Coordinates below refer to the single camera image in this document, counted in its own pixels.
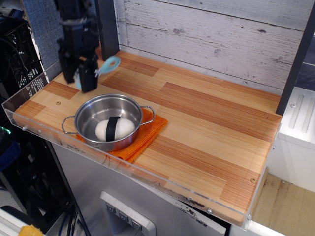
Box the clear acrylic table guard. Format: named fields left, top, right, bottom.
left=1, top=71, right=269, bottom=231

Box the dark grey post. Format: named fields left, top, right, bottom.
left=95, top=0, right=120, bottom=60
left=276, top=1, right=315, bottom=116

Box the silver toy fridge cabinet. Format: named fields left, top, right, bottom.
left=52, top=144, right=230, bottom=236

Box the dark grey left post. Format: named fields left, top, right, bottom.
left=95, top=0, right=120, bottom=60

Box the light blue scrubber spoon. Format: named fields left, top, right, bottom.
left=73, top=56, right=121, bottom=90

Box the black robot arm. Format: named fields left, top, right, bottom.
left=55, top=0, right=99, bottom=93

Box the white side counter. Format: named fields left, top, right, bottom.
left=267, top=87, right=315, bottom=192

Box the white rice ball toy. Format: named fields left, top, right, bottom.
left=95, top=117, right=135, bottom=142

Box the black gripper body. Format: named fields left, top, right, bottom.
left=58, top=15, right=98, bottom=65

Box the stainless steel pot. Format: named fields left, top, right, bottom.
left=62, top=94, right=156, bottom=152

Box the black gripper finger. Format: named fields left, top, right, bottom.
left=78, top=58, right=98, bottom=93
left=59, top=55, right=79, bottom=84

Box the orange cloth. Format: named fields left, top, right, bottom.
left=75, top=107, right=169, bottom=164

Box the black perforated crate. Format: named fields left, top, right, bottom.
left=0, top=7, right=44, bottom=100

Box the dark grey right post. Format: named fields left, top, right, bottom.
left=276, top=1, right=315, bottom=116

